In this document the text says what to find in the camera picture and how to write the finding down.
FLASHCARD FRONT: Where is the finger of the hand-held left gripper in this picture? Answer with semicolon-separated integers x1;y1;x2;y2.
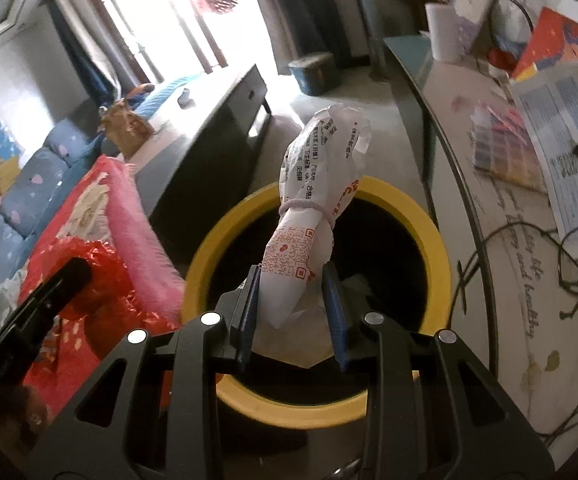
0;257;94;387

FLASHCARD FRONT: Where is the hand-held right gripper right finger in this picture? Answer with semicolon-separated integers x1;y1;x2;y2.
319;264;555;480

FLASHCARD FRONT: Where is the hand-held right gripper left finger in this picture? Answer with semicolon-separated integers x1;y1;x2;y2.
26;265;265;480

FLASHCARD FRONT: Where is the red shiny wrapper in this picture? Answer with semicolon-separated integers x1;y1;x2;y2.
56;237;144;322

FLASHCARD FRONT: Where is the yellow trash bin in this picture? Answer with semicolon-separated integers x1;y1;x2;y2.
181;176;452;431

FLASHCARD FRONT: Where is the white printed plastic bag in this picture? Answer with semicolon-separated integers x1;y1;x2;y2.
261;104;372;331

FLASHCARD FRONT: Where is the crumpled white plastic bag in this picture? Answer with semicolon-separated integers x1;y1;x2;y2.
250;271;371;367

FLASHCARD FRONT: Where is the red floral blanket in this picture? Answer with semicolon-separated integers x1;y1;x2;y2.
18;155;188;403

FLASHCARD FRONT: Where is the blue patterned sofa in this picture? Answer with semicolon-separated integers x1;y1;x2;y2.
0;119;100;311

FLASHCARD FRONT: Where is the dark coffee table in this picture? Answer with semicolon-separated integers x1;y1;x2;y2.
133;64;275;241

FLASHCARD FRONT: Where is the brown paper bag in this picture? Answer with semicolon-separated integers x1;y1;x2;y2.
100;100;156;159

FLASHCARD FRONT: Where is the blue striped cloth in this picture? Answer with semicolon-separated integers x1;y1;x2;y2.
131;73;206;117

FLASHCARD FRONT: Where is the teal storage box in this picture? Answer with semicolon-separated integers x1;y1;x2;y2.
288;52;340;95

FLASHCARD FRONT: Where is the dark blue curtain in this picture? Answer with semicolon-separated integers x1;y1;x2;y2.
48;4;120;93

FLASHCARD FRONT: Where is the printed paper sheet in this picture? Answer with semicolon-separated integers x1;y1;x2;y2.
508;67;578;262

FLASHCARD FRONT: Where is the bright window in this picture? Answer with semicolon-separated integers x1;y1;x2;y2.
69;0;282;88

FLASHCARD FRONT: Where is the white toilet paper roll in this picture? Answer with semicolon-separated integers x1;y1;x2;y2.
426;2;466;64

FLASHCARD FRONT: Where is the white patterned bag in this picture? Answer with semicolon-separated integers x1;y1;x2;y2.
455;0;496;57

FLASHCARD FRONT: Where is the red printed book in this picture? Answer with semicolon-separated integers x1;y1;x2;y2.
510;7;578;92

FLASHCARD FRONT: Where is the red basket with black handle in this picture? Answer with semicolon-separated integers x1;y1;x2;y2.
486;0;536;80

